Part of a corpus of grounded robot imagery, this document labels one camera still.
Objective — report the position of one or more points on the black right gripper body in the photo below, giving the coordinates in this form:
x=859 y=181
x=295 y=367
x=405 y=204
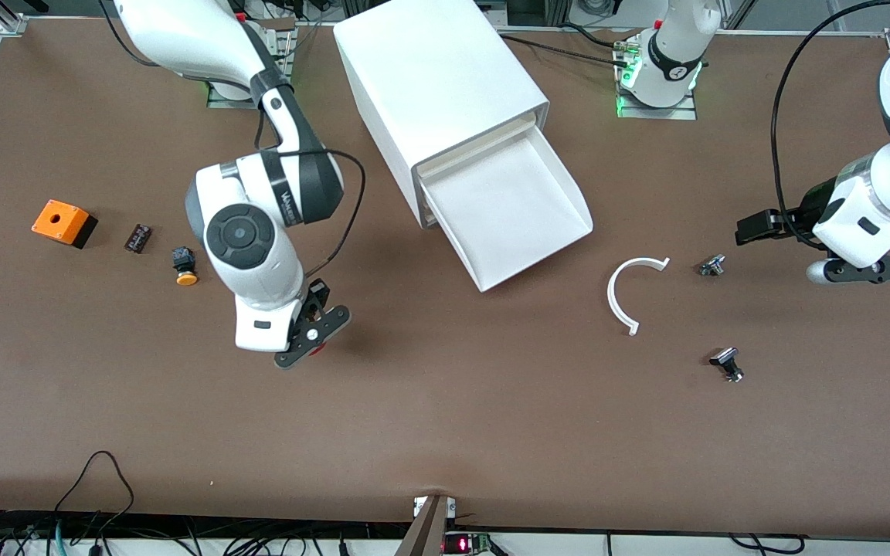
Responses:
x=316 y=296

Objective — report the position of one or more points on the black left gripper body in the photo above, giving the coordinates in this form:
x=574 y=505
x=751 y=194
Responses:
x=810 y=210

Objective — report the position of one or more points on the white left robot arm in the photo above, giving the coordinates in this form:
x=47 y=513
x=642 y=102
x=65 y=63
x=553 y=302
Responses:
x=878 y=216

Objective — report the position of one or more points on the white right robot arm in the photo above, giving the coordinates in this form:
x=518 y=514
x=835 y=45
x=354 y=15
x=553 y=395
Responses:
x=244 y=232

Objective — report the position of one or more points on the yellow push button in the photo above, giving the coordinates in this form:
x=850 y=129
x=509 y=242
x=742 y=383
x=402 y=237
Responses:
x=185 y=270

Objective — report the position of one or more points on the white curved plastic strip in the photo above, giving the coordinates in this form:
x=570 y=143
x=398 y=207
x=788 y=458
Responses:
x=612 y=297

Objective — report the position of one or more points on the small black terminal block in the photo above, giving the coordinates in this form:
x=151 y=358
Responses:
x=138 y=239

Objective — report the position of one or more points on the orange box with hole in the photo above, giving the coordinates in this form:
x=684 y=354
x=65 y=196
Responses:
x=59 y=220

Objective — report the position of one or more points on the red digit display module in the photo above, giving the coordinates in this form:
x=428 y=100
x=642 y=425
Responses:
x=464 y=544

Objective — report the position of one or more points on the small silver knob switch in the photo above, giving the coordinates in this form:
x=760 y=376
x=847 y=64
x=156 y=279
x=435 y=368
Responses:
x=712 y=266

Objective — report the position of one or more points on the black-headed silver switch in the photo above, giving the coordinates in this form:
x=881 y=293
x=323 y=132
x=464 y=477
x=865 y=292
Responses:
x=727 y=361

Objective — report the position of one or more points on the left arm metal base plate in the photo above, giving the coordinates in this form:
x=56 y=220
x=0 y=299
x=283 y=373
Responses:
x=657 y=113

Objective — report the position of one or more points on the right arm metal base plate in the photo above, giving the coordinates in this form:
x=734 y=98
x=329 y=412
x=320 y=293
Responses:
x=221 y=96

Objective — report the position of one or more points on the brown wedge-shaped post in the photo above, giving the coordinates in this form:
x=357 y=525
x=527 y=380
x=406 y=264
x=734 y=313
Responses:
x=426 y=533

